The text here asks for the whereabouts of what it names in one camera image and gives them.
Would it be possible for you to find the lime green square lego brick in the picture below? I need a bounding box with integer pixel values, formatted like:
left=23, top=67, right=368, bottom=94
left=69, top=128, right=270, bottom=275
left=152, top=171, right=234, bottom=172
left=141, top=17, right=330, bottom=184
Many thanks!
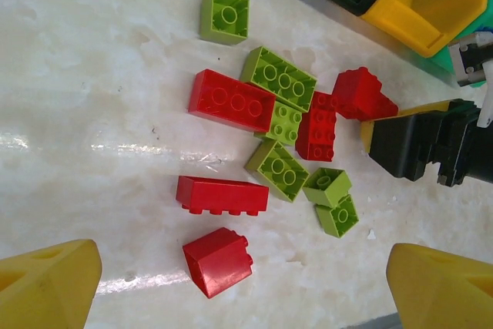
left=253, top=100, right=304, bottom=148
left=199, top=0, right=250, bottom=46

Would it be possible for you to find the lime green medium lego brick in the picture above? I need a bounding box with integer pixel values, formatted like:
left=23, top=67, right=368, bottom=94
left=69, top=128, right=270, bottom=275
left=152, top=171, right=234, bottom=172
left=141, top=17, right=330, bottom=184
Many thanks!
left=243, top=139, right=311, bottom=203

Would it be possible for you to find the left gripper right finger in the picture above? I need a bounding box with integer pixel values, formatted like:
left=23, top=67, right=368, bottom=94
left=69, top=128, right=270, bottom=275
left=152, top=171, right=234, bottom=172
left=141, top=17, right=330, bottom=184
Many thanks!
left=386, top=243, right=493, bottom=329

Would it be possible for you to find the red sloped lego brick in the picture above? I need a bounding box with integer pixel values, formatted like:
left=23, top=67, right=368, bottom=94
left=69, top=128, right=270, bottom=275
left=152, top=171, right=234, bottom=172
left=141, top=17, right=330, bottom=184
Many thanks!
left=182, top=227, right=254, bottom=300

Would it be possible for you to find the green plastic bin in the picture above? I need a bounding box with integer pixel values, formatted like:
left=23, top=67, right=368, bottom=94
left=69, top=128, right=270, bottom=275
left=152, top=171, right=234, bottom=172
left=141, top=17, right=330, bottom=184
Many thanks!
left=429, top=5, right=493, bottom=89

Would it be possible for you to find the yellow plastic bin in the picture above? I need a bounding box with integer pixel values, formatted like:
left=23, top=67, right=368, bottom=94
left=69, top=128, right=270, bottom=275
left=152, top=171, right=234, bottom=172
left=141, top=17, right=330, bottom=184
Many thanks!
left=361, top=0, right=490, bottom=59

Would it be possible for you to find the red long lego brick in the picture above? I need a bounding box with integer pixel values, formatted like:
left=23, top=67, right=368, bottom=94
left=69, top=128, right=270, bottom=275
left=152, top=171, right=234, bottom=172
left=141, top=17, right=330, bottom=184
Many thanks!
left=176, top=175, right=270, bottom=217
left=187, top=68, right=277, bottom=134
left=295, top=90, right=340, bottom=163

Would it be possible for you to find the red square lego brick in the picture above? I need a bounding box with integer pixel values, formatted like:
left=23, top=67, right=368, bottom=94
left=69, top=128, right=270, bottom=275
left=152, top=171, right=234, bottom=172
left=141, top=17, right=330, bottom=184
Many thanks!
left=330, top=65, right=400, bottom=122

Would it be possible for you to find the lime green small lego brick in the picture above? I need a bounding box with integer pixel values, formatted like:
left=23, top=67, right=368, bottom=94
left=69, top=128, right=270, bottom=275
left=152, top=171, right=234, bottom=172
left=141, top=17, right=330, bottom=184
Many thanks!
left=314, top=194, right=360, bottom=238
left=302, top=166, right=354, bottom=209

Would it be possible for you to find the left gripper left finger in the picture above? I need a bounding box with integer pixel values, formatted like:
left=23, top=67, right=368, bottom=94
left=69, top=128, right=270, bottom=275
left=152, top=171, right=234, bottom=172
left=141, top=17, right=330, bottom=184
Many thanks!
left=0, top=239, right=103, bottom=329

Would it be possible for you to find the lime green long lego brick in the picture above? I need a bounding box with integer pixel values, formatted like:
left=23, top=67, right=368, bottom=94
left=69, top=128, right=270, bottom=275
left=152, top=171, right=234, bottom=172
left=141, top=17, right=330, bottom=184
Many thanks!
left=239, top=45, right=319, bottom=113

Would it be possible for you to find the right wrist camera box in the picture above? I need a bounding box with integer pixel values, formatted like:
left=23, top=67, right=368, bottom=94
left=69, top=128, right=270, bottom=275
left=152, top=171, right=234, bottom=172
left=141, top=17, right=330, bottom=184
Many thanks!
left=448, top=32, right=493, bottom=129

